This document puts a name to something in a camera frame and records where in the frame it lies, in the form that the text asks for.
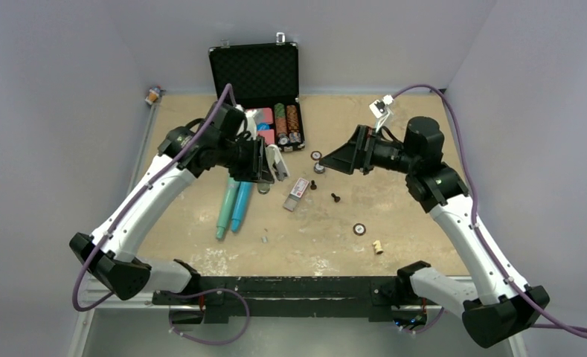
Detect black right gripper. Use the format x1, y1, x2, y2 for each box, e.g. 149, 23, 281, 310
320, 123, 419, 175

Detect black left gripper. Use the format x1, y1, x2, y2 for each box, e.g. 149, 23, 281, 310
216, 134, 274, 183

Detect beige green stapler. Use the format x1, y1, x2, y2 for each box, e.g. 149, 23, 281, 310
266, 144, 290, 181

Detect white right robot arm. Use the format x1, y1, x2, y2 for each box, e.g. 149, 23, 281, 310
319, 117, 550, 348

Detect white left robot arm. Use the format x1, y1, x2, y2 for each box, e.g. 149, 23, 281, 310
69, 103, 276, 304

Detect blue marker pen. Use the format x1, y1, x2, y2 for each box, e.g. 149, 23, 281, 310
231, 181, 254, 233

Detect brown poker chip top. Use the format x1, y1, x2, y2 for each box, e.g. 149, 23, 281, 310
310, 150, 323, 161

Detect brown poker chip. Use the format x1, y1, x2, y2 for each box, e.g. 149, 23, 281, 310
310, 150, 323, 161
353, 223, 367, 236

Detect red white staple box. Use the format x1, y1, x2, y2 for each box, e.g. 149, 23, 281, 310
283, 178, 310, 212

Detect green marker pen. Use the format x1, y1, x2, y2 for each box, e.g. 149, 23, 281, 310
216, 177, 240, 240

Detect brown poker chip bottom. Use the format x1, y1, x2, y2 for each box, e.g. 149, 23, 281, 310
353, 223, 367, 236

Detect black poker chip case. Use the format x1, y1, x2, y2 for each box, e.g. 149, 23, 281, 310
208, 32, 306, 152

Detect light wooden chess piece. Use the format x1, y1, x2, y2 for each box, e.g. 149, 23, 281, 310
372, 240, 384, 255

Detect small bottle in corner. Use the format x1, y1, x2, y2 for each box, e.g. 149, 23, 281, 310
144, 86, 164, 106

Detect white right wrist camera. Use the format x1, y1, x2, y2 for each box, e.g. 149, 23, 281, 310
368, 94, 394, 132

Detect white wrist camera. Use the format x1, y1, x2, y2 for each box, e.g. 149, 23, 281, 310
368, 94, 394, 132
242, 109, 259, 140

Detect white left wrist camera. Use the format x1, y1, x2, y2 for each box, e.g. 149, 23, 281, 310
242, 109, 259, 140

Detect black table frame rail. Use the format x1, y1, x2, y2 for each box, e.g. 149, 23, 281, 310
76, 275, 466, 325

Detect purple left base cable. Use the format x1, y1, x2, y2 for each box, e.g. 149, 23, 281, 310
167, 289, 252, 347

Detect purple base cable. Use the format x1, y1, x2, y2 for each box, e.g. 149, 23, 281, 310
399, 295, 443, 336
167, 289, 252, 347

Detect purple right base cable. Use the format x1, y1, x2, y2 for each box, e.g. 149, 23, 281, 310
399, 295, 443, 336

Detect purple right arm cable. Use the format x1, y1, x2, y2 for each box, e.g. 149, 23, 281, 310
389, 84, 587, 342

